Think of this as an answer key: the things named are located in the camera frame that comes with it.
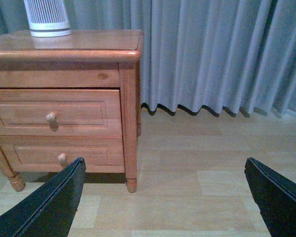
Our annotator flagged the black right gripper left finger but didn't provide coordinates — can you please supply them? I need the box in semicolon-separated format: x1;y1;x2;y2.
0;158;86;237

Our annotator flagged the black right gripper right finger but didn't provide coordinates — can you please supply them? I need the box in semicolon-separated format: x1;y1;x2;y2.
245;158;296;237

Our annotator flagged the drawer wooden knob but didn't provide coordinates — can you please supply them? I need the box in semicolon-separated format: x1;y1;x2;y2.
57;153;67;164
45;113;57;126

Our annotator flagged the wooden nightstand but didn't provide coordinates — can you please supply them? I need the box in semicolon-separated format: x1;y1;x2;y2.
0;30;144;193

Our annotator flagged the light grey curtain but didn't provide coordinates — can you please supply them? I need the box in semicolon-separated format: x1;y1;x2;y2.
0;0;296;118

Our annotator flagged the white cylindrical air purifier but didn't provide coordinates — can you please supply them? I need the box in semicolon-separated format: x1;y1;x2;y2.
24;0;72;38

